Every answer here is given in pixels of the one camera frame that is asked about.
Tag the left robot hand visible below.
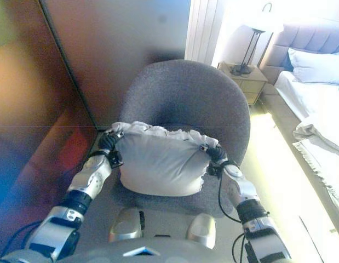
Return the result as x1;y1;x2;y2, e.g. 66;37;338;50
97;129;125;155

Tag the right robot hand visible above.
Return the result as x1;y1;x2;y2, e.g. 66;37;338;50
199;143;231;167

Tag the white ruffled cushion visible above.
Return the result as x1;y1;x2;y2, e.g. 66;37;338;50
111;120;221;198

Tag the grey fabric armchair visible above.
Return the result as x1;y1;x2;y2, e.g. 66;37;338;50
113;59;252;218

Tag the silver right robot leg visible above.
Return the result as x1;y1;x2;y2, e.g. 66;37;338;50
185;213;217;250

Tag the silver robot leg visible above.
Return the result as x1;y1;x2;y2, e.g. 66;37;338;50
108;206;146;244
185;213;217;250

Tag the beige nightstand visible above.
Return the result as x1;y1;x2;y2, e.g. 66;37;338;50
216;61;269;107

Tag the silver left robot leg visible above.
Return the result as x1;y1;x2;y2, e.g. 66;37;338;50
108;206;146;244

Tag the grey robot torso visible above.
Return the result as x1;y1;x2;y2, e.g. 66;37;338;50
0;237;222;263

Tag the bed with white sheet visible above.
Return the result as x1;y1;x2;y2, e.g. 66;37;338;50
258;18;339;221

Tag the black table lamp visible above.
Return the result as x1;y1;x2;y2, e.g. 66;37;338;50
228;2;285;77

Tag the white panelled door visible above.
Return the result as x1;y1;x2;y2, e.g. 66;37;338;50
184;0;224;67

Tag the white bed pillow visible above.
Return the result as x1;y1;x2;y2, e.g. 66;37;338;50
286;47;339;86

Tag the grey padded headboard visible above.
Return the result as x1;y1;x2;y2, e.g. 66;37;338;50
258;18;339;86

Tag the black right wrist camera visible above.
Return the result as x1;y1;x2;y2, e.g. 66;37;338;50
206;163;222;176

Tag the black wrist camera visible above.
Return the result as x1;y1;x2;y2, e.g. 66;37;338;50
206;163;222;176
108;151;124;169

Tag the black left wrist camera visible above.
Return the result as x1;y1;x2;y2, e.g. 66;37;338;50
108;151;124;169

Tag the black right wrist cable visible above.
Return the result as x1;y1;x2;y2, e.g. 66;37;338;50
217;170;242;223

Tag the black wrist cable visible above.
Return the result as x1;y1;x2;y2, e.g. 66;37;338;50
0;221;42;259
217;170;242;223

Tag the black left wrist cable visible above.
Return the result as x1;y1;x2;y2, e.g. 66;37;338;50
0;221;42;259

